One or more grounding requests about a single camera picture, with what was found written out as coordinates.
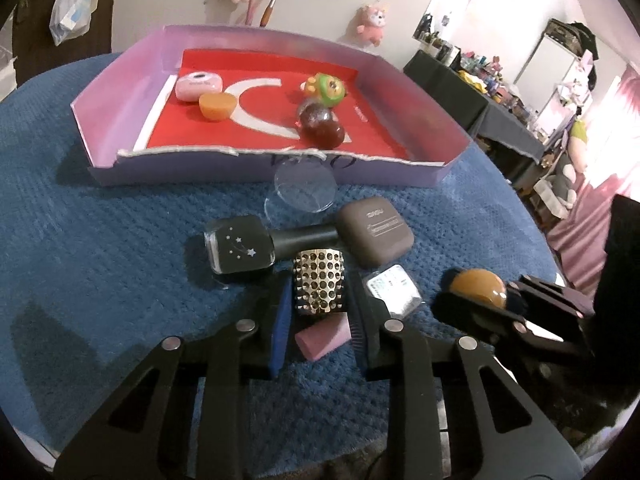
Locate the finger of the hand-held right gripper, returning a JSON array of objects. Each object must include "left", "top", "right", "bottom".
[
  {"left": 506, "top": 275, "right": 597, "bottom": 320},
  {"left": 431, "top": 287, "right": 537, "bottom": 350}
]

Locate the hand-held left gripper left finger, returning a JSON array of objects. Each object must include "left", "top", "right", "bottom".
[{"left": 52, "top": 272, "right": 296, "bottom": 480}]

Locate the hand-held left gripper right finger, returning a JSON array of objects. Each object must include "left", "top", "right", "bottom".
[{"left": 347, "top": 287, "right": 586, "bottom": 480}]

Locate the orange jelly-shaped toy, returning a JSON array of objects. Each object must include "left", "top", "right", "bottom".
[
  {"left": 450, "top": 268, "right": 508, "bottom": 311},
  {"left": 198, "top": 92, "right": 237, "bottom": 122}
]

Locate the purple nail polish bottle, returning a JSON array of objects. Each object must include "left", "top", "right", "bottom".
[{"left": 295, "top": 263, "right": 423, "bottom": 362}]

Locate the gold studded cylinder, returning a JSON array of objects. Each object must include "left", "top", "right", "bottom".
[{"left": 291, "top": 248, "right": 347, "bottom": 317}]

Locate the black nail polish bottle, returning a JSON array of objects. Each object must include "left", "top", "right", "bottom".
[{"left": 203, "top": 215, "right": 341, "bottom": 276}]

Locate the taupe eyeshadow case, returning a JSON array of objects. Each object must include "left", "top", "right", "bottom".
[{"left": 336, "top": 199, "right": 416, "bottom": 268}]

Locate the clear round dish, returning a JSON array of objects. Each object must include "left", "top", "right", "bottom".
[{"left": 262, "top": 164, "right": 337, "bottom": 226}]

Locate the purple cardboard box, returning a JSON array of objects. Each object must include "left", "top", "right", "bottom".
[{"left": 70, "top": 24, "right": 473, "bottom": 188}]

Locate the dark red ball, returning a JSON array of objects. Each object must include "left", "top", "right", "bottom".
[{"left": 306, "top": 121, "right": 347, "bottom": 150}]

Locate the green cartoon toy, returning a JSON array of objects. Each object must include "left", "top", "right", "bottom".
[{"left": 301, "top": 72, "right": 349, "bottom": 109}]

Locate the pink oval case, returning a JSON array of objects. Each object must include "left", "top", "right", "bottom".
[{"left": 175, "top": 72, "right": 222, "bottom": 103}]

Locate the blue textured mat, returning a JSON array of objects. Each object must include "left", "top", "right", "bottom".
[{"left": 0, "top": 52, "right": 566, "bottom": 466}]

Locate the white board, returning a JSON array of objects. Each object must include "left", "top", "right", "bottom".
[{"left": 517, "top": 37, "right": 583, "bottom": 106}]

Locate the red paper sheet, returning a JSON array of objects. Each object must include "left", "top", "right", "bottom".
[{"left": 132, "top": 49, "right": 423, "bottom": 163}]

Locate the black draped table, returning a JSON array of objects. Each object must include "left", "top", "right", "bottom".
[{"left": 402, "top": 50, "right": 546, "bottom": 166}]

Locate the dark camouflage bag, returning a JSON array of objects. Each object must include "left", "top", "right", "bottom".
[{"left": 545, "top": 19, "right": 598, "bottom": 61}]

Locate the row of small figurines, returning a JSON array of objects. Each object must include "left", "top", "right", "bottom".
[{"left": 412, "top": 12, "right": 538, "bottom": 116}]

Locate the pink plush toy with hat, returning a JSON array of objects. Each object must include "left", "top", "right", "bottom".
[{"left": 356, "top": 4, "right": 390, "bottom": 47}]

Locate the clear plastic bag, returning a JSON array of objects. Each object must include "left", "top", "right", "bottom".
[{"left": 49, "top": 0, "right": 96, "bottom": 46}]

